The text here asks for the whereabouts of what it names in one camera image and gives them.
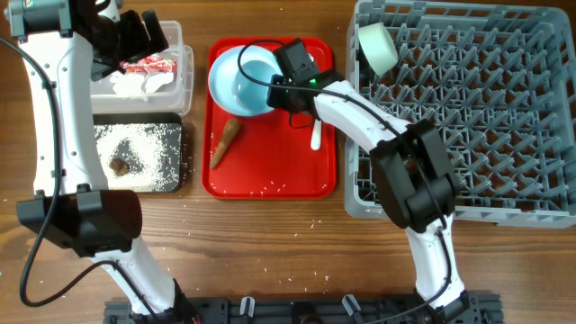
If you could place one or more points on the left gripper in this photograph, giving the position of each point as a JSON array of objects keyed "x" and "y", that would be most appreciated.
[{"x": 139, "y": 45}]

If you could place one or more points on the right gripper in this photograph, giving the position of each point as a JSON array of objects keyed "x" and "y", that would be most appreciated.
[{"x": 274, "y": 99}]

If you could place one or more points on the white plastic spoon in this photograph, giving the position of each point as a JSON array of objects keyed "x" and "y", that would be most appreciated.
[{"x": 315, "y": 140}]

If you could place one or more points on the red snack wrapper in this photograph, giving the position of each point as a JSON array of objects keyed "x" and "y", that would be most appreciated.
[{"x": 151, "y": 64}]

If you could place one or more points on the white bowl with rice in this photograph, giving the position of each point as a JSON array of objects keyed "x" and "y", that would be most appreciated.
[{"x": 250, "y": 97}]

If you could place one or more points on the white napkin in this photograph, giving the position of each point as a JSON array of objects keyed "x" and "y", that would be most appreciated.
[{"x": 132, "y": 84}]

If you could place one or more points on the large white plate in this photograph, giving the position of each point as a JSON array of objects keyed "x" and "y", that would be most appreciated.
[{"x": 224, "y": 71}]

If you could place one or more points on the brown carrot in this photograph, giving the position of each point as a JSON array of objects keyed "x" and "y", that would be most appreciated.
[{"x": 229, "y": 133}]

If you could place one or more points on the mint green bowl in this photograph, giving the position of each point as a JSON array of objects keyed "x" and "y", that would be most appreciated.
[{"x": 378, "y": 48}]

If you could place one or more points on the brown food scrap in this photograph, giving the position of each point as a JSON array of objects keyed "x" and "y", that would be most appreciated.
[{"x": 119, "y": 167}]

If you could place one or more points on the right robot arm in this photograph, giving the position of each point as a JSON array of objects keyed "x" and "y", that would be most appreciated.
[{"x": 411, "y": 169}]

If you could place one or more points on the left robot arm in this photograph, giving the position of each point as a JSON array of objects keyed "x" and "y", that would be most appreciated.
[{"x": 67, "y": 45}]

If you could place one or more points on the grey dishwasher rack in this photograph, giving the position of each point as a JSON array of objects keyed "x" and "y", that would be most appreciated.
[{"x": 498, "y": 81}]

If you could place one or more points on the red serving tray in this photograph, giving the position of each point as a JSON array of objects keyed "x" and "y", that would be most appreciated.
[{"x": 271, "y": 157}]

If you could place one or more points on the clear plastic bin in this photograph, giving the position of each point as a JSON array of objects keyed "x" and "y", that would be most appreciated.
[{"x": 175, "y": 97}]

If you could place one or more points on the black plastic tray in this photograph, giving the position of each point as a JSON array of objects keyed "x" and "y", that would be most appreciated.
[{"x": 175, "y": 121}]

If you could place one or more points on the spilled white rice pile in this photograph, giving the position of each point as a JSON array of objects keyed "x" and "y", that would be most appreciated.
[{"x": 148, "y": 153}]

